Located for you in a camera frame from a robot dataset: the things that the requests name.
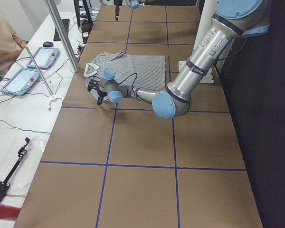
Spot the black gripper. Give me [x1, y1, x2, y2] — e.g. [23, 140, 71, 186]
[114, 0, 123, 21]
[86, 79, 107, 106]

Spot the navy white striped polo shirt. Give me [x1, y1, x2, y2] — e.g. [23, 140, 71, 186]
[84, 51, 166, 104]

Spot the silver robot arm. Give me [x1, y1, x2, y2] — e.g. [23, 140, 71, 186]
[85, 0, 272, 119]
[114, 0, 154, 21]

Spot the black power box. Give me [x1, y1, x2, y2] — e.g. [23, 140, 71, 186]
[81, 20, 94, 44]

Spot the white plastic hook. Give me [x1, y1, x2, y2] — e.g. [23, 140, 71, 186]
[47, 95, 64, 111]

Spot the black keyboard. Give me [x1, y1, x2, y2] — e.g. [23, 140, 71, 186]
[53, 18, 70, 41]

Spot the far blue teach pendant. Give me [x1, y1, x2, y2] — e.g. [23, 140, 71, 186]
[33, 47, 59, 70]

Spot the blue teach pendant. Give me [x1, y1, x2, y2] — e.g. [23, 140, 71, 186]
[33, 47, 59, 70]
[0, 68, 40, 96]

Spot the black computer mouse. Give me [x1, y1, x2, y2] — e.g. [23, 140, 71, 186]
[43, 41, 54, 48]

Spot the near blue teach pendant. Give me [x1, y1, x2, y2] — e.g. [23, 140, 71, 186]
[0, 68, 40, 96]

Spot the green tipped metal rod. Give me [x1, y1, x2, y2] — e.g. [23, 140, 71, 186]
[25, 46, 54, 97]

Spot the seated person beige shirt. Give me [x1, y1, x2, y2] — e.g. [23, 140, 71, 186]
[0, 14, 28, 71]

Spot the black tripod stick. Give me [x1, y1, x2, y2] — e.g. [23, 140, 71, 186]
[0, 137, 30, 202]

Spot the red cylinder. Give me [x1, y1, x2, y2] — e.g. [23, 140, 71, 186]
[0, 204, 21, 221]

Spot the aluminium frame post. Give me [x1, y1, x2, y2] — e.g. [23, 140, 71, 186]
[44, 0, 80, 72]

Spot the white mounting post base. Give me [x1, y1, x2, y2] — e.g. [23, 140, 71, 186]
[178, 61, 215, 84]

